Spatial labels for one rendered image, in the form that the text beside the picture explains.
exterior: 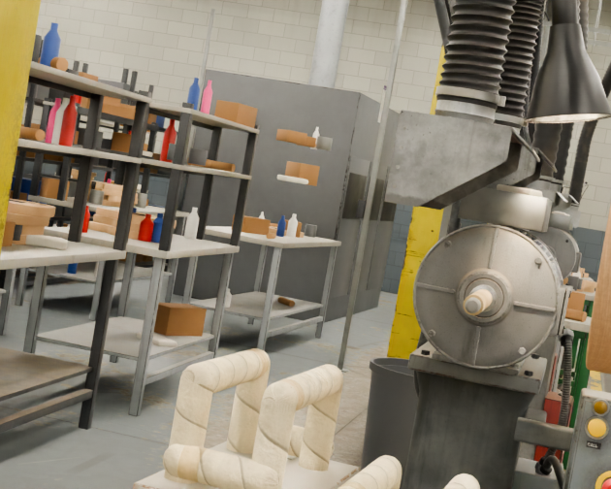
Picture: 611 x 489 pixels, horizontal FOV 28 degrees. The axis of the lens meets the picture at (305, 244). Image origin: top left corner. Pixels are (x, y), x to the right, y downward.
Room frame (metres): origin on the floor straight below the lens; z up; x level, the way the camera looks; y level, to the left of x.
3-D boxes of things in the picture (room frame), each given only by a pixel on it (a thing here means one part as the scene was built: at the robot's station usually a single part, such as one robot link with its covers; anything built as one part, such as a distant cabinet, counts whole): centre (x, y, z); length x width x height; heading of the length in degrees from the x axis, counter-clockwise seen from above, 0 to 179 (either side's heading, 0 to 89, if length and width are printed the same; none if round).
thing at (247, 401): (1.29, 0.03, 1.15); 0.03 x 0.03 x 0.09
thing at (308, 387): (1.18, -0.02, 1.20); 0.20 x 0.03 x 0.03; 164
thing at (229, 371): (1.21, 0.05, 1.20); 0.20 x 0.03 x 0.03; 164
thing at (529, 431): (2.16, -0.52, 1.02); 0.19 x 0.04 x 0.04; 77
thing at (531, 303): (2.29, -0.37, 1.25); 0.41 x 0.27 x 0.26; 167
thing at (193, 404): (1.13, 0.08, 1.15); 0.03 x 0.03 x 0.09
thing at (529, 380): (2.35, -0.38, 1.11); 0.36 x 0.24 x 0.04; 167
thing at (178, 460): (1.11, 0.04, 1.12); 0.11 x 0.03 x 0.03; 75
